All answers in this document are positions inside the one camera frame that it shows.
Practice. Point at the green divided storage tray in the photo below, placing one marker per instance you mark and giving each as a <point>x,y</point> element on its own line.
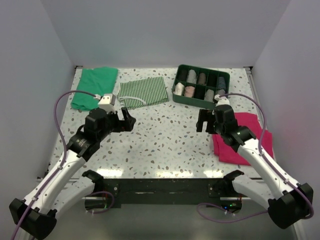
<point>198,98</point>

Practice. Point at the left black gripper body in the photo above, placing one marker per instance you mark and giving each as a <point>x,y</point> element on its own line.
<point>104,133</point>

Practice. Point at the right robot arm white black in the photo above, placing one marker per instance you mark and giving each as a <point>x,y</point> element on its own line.
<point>285,199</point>

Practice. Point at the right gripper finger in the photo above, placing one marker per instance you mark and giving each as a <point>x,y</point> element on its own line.
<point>210,119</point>
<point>202,116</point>

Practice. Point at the pink folded cloth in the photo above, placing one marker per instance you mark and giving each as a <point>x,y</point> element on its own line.
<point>227,155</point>

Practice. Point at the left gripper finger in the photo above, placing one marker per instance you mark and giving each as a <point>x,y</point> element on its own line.
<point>122,126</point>
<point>127,116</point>

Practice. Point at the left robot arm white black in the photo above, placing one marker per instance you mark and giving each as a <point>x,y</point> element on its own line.
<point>35,213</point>

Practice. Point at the green folded cloth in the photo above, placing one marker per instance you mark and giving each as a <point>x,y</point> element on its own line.
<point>97,81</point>

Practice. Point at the white pink-trimmed underwear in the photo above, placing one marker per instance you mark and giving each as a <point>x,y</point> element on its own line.
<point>179,89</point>

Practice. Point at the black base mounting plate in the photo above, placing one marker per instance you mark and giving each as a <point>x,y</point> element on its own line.
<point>164,191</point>

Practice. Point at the brown rolled sock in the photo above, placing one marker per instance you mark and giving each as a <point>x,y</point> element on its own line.
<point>202,79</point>

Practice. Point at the beige grey rolled sock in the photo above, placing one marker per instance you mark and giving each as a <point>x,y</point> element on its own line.
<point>209,95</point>

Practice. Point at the pink rolled underwear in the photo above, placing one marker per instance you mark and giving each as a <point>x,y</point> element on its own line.
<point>189,91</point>

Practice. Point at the green white striped underwear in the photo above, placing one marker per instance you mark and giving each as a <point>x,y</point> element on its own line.
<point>142,93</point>

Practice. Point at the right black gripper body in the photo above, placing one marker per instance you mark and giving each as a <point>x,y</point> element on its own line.
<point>218,129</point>

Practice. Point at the blue striped rolled sock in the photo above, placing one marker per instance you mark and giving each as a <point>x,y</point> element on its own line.
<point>221,83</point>

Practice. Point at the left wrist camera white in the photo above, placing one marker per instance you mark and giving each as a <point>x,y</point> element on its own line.
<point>107,103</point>

